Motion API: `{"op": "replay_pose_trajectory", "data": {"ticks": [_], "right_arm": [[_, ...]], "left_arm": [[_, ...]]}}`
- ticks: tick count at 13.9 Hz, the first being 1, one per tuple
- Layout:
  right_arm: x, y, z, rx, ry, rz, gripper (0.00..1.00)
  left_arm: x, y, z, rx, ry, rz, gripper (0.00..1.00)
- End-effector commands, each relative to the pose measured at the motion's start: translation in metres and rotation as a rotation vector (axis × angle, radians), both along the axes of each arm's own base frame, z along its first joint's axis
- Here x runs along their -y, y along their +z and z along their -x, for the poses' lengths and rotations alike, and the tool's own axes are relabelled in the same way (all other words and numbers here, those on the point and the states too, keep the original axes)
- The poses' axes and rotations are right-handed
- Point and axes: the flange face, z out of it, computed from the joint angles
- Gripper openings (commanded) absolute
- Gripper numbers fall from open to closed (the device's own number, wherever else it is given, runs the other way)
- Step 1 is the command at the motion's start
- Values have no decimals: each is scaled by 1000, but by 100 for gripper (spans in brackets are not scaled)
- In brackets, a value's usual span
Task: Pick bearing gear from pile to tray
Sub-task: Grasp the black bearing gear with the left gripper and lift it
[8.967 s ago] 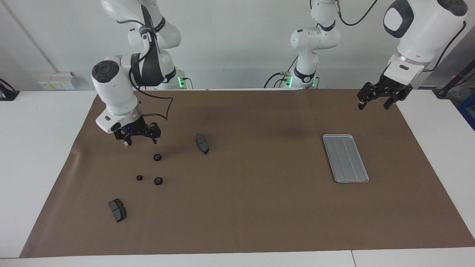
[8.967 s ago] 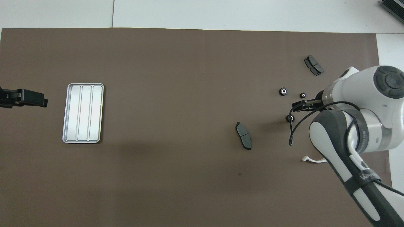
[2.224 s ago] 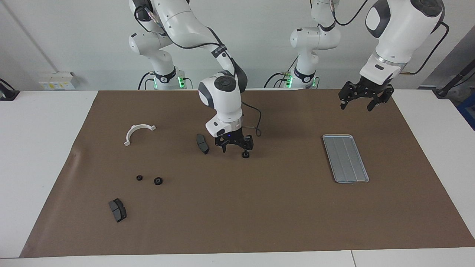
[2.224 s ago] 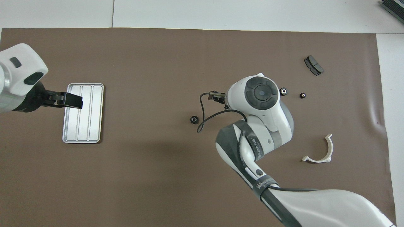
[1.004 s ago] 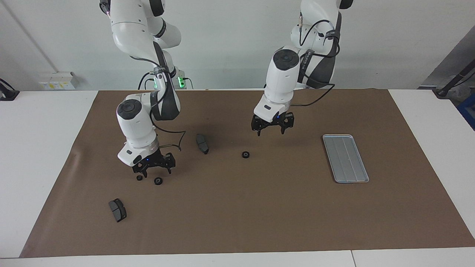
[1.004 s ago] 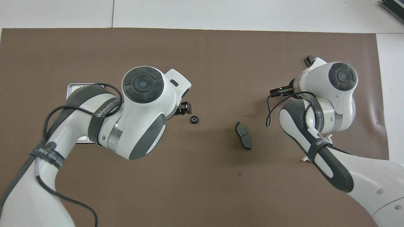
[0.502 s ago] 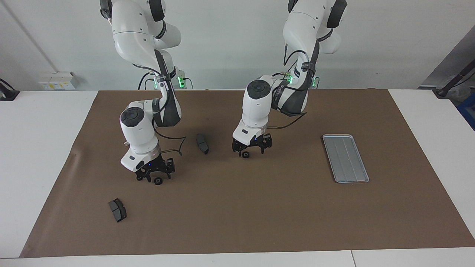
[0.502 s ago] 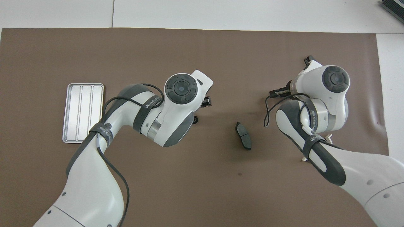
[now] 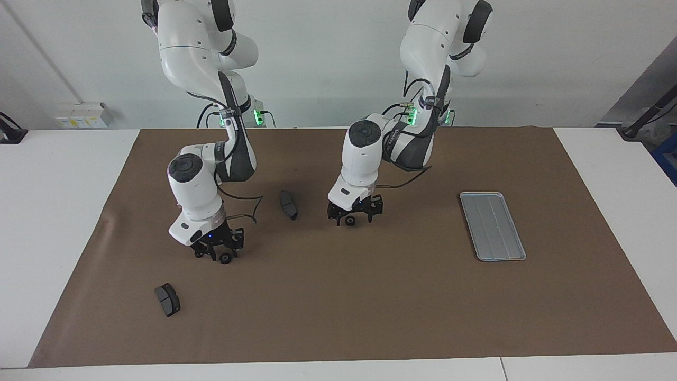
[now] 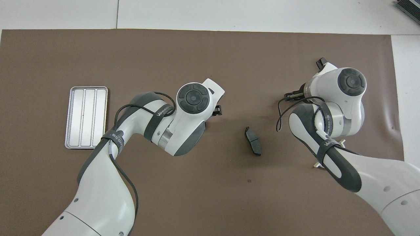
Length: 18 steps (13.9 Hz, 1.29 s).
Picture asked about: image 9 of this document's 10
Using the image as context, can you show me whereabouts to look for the brown paper table mat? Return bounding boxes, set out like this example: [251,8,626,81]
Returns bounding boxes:
[28,126,677,368]

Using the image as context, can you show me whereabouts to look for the black right base cables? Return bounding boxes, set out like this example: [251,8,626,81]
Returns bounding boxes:
[197,102,276,128]

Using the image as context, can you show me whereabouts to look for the blue crate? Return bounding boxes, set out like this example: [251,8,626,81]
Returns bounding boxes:
[652,132,677,187]

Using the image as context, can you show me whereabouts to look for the long grey brake pad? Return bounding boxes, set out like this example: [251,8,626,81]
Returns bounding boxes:
[279,190,298,221]

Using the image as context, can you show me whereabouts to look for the white wall socket box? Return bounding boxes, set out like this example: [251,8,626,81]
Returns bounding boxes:
[56,102,113,129]

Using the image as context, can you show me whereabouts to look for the black base cables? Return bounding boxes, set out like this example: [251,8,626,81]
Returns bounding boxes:
[381,102,410,120]
[197,102,276,128]

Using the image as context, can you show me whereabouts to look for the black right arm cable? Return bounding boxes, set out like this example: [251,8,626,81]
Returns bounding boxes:
[216,183,264,224]

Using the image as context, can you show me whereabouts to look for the black stand pole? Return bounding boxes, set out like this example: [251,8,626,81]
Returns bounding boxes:
[619,85,677,141]

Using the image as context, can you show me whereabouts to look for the black left base cables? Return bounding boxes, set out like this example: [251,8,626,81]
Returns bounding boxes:
[381,102,410,120]

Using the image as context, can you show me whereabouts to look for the silver metal tray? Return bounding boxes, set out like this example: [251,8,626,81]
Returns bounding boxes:
[459,192,527,262]

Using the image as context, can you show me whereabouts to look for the short grey brake pad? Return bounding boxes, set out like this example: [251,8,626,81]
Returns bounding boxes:
[154,283,181,318]

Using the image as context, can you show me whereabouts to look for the black clamp mount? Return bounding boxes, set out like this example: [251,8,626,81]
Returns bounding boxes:
[0,112,28,144]

